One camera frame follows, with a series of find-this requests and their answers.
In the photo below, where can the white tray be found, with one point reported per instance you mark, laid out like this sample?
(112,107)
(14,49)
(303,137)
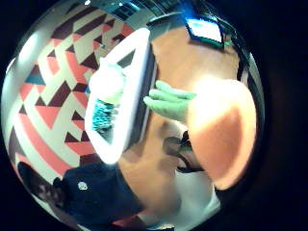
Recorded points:
(136,96)

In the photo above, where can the white bottle with teal label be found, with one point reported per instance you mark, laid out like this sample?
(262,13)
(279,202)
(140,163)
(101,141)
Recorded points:
(107,86)

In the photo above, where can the the person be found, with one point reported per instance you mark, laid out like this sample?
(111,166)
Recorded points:
(96,195)

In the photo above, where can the laptop with lit screen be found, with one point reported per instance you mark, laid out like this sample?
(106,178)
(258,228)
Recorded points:
(205,30)

